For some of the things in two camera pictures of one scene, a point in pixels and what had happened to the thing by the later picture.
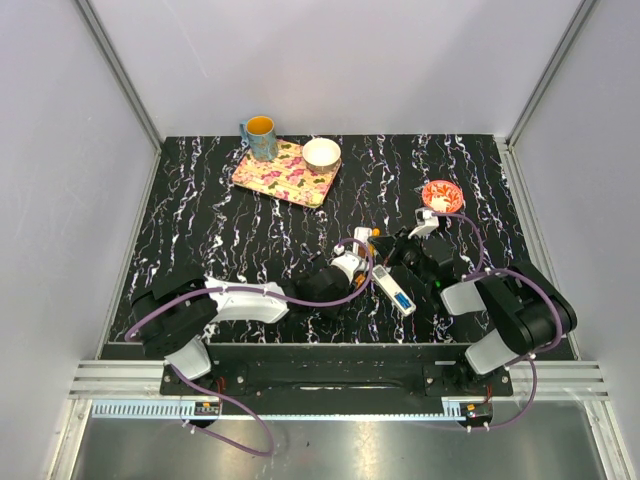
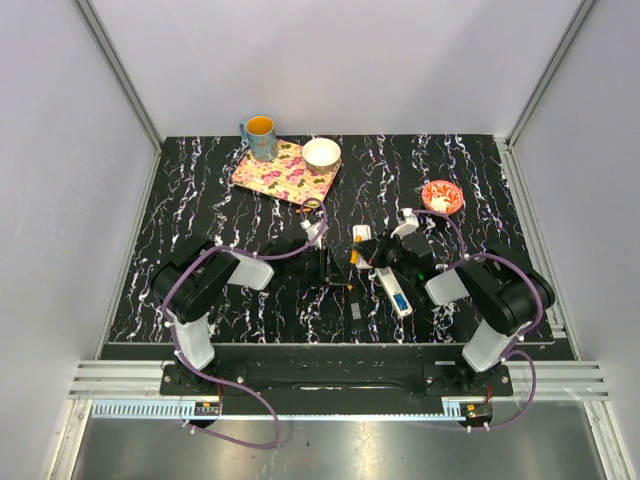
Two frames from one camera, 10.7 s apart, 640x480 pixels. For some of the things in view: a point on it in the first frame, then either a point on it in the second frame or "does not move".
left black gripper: x=335 y=313 -> x=328 y=271
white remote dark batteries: x=362 y=234 does not move
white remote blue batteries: x=397 y=295 does not move
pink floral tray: x=287 y=176 does not move
